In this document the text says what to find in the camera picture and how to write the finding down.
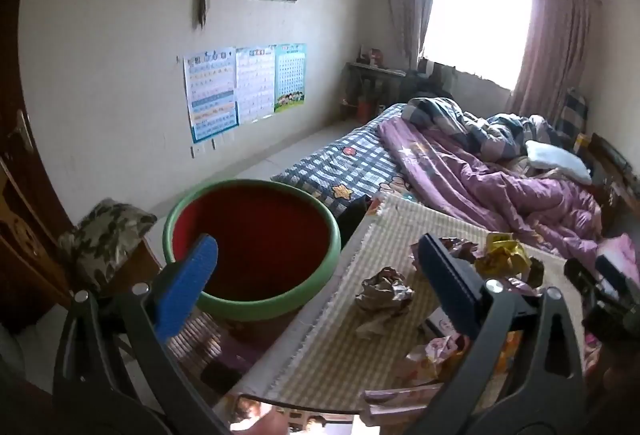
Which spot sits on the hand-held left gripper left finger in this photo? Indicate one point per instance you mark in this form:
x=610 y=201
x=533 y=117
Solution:
x=192 y=282

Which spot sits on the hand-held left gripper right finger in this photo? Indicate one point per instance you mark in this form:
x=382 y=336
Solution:
x=447 y=282

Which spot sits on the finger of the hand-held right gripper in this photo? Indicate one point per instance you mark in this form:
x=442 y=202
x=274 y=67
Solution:
x=614 y=272
x=580 y=274

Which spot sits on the dark foil wrapper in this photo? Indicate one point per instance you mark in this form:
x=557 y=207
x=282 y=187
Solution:
x=462 y=249

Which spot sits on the yellow paper packet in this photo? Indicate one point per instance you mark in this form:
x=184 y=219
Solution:
x=502 y=255

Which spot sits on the brown silver wrapper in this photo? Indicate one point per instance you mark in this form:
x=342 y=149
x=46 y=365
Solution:
x=382 y=295

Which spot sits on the green bin with red lining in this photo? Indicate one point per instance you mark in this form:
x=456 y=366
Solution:
x=250 y=235

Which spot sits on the pink wrapper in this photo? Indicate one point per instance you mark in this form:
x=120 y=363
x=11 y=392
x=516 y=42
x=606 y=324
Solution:
x=430 y=357

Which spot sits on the orange snack wrapper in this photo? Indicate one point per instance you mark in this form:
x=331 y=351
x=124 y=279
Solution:
x=512 y=355

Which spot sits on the pink printed pillow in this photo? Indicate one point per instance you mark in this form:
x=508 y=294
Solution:
x=622 y=247

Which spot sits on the wooden chair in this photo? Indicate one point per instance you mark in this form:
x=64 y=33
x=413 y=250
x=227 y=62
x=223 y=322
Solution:
x=137 y=262

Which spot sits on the striped purple sheet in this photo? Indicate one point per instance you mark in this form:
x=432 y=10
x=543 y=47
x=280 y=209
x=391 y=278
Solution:
x=200 y=345

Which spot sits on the purple quilt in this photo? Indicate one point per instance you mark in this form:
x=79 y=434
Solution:
x=475 y=185

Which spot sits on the leaf print cushion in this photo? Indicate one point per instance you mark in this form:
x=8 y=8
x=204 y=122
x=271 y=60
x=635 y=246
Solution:
x=100 y=235

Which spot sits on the wooden headboard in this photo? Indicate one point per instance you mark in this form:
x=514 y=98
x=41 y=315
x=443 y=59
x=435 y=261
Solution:
x=615 y=165

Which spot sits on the white pillow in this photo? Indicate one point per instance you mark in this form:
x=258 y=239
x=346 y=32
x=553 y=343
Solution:
x=555 y=160

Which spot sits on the small yellow box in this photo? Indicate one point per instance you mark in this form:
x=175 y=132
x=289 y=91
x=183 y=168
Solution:
x=582 y=142

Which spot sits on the beige woven mat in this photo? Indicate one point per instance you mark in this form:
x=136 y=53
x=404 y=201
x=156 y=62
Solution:
x=325 y=355

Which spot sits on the blue plaid cushion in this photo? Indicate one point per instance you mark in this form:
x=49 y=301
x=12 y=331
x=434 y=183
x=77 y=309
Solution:
x=574 y=112

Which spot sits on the blue plaid bed sheet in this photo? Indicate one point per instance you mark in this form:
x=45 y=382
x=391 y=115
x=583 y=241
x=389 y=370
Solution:
x=325 y=165

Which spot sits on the blue plaid quilt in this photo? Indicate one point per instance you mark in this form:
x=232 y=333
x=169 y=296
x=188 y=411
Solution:
x=440 y=112

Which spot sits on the red bucket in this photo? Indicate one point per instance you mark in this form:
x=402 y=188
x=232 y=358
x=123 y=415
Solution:
x=365 y=109

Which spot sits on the dark side desk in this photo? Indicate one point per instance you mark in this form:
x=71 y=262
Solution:
x=375 y=71

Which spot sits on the pink curtain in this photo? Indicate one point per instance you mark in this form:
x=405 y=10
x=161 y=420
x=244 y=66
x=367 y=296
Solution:
x=555 y=50

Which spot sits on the bright window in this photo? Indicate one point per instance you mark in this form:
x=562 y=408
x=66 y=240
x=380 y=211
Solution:
x=475 y=20

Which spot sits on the grey curtain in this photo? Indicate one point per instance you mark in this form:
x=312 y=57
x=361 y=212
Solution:
x=405 y=0

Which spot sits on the white wall socket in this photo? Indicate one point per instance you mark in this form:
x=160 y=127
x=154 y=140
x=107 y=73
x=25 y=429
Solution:
x=198 y=151

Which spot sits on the blue chart wall poster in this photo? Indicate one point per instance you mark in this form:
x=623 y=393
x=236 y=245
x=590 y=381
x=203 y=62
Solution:
x=210 y=95

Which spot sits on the white chart wall poster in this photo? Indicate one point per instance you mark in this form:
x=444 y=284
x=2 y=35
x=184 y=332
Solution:
x=256 y=85

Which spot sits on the green bordered wall poster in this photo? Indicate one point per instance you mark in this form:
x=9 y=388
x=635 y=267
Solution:
x=290 y=75

